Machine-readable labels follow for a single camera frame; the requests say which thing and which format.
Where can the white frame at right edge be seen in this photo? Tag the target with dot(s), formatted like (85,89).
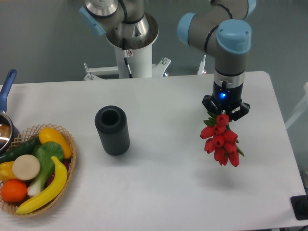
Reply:
(299,109)

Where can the red tulip bouquet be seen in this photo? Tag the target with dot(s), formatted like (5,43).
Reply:
(221,140)

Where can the dark grey ribbed vase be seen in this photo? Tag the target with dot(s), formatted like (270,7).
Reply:
(112,126)

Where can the orange fruit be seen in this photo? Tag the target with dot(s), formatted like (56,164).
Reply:
(13,191)

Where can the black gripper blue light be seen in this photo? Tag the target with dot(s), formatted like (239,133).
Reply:
(228,99)

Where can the yellow banana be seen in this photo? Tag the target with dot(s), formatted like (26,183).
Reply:
(49,193)

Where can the red fruit in basket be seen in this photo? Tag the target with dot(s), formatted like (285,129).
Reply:
(66,163)

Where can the yellow bell pepper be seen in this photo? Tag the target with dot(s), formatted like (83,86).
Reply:
(6,171)

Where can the beige round disc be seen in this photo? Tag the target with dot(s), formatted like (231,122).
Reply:
(26,167)

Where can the green cucumber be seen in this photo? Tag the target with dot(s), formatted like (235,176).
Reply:
(26,147)

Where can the yellow lemon squash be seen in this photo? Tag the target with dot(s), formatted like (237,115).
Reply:
(50,134)

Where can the green bok choy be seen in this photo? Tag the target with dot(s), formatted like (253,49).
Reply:
(43,153)

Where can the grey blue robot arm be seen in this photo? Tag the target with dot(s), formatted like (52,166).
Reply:
(222,33)

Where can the black device at table edge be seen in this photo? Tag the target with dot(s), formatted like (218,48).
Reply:
(300,206)

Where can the woven wicker basket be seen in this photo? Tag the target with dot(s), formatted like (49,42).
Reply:
(31,133)

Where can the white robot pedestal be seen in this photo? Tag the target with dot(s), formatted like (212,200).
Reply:
(131,64)

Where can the blue handled saucepan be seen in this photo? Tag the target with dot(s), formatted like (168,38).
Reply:
(8,131)

